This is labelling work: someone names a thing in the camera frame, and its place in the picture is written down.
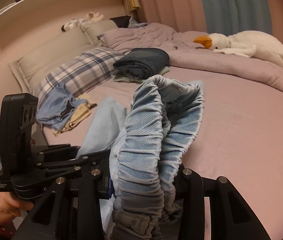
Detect light blue pants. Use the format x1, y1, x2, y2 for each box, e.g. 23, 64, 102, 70
78, 75, 204, 239

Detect person's left hand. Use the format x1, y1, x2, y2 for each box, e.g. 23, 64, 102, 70
0, 192, 34, 226

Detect crumpled blue garment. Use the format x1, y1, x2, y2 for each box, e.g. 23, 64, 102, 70
36, 83, 88, 132

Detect pink bed sheet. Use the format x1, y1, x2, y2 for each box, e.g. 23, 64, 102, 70
41, 64, 283, 240

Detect beige pillow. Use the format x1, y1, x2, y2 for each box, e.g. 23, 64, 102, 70
8, 28, 94, 93
80, 20, 118, 47

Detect plaid pillow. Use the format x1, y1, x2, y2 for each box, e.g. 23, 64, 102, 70
33, 47, 124, 106

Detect folded dark blue jeans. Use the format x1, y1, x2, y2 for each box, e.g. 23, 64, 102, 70
113, 48, 170, 79

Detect small white plush toy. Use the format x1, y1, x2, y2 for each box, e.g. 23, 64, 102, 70
61, 12, 105, 33

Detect pink quilted duvet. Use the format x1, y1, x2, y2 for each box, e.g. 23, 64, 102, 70
103, 23, 283, 92

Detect white goose plush toy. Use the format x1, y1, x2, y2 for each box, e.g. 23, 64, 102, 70
193, 30, 283, 68

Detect pink curtain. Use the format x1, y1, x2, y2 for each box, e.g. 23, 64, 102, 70
137, 0, 207, 32

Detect blue curtain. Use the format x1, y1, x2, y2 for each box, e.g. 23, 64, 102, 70
202, 0, 272, 36

